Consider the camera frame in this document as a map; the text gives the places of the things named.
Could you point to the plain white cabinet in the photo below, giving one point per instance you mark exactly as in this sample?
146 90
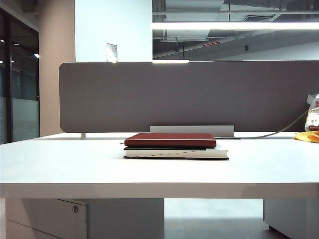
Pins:
294 214

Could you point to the yellow cloth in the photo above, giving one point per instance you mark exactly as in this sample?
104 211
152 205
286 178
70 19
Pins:
309 137

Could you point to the white divider bracket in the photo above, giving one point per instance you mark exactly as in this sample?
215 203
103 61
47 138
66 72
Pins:
83 136

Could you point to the white drawer cabinet with lock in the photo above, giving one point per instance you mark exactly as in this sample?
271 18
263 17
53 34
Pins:
49 219

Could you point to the silver wall plate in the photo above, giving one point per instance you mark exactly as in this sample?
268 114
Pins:
111 52

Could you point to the ceiling air vent grille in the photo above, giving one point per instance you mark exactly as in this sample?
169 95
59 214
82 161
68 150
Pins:
259 18

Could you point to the black hardcover book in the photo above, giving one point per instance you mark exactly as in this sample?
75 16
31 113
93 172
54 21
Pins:
175 155

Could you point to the red leather-bound book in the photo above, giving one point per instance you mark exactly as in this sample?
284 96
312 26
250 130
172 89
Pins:
170 142

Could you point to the short hanging linear light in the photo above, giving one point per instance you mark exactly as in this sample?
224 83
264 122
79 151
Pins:
172 61

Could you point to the red ceiling sign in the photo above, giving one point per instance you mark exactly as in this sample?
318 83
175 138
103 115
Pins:
211 44

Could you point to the grey fabric desk divider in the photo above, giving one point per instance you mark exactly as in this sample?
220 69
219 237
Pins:
174 99

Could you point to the clear plastic snack bag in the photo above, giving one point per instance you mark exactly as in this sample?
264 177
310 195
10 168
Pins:
314 119

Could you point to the black framed glass partition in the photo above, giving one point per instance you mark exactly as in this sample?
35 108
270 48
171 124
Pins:
9 74

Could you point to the round silver drawer lock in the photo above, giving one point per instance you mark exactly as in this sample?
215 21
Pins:
75 209

